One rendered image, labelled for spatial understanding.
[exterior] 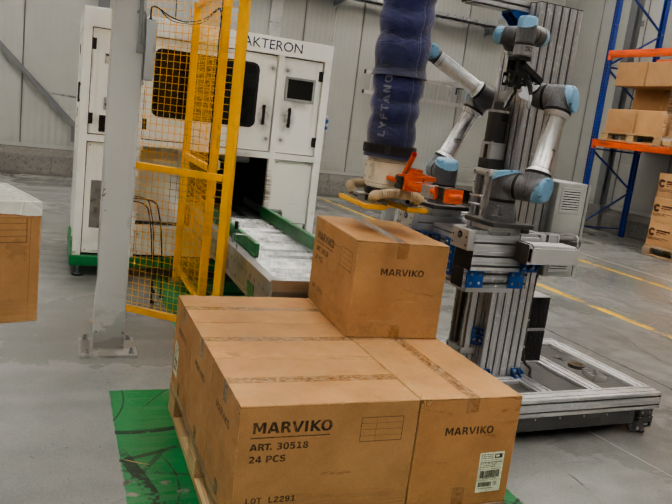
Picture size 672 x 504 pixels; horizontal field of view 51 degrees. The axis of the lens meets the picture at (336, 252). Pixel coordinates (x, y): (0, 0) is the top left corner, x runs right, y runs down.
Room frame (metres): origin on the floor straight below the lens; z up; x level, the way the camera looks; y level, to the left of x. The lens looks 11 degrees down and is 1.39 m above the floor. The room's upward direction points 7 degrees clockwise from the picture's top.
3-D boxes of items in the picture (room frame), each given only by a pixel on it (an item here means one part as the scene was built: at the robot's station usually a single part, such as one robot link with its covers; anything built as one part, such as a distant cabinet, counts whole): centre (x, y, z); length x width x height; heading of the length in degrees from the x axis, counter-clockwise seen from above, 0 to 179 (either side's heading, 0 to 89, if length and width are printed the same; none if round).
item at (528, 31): (2.86, -0.63, 1.82); 0.09 x 0.08 x 0.11; 141
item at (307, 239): (4.91, 0.30, 0.60); 1.60 x 0.10 x 0.09; 22
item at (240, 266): (4.36, 0.71, 0.50); 2.31 x 0.05 x 0.19; 22
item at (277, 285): (3.40, -0.03, 0.58); 0.70 x 0.03 x 0.06; 112
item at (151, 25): (3.74, 1.09, 1.62); 0.20 x 0.05 x 0.30; 22
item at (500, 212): (3.18, -0.72, 1.09); 0.15 x 0.15 x 0.10
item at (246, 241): (4.71, 0.79, 0.60); 1.60 x 0.10 x 0.09; 22
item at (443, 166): (3.63, -0.51, 1.20); 0.13 x 0.12 x 0.14; 10
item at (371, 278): (3.06, -0.18, 0.74); 0.60 x 0.40 x 0.40; 19
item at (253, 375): (2.67, -0.01, 0.34); 1.20 x 1.00 x 0.40; 22
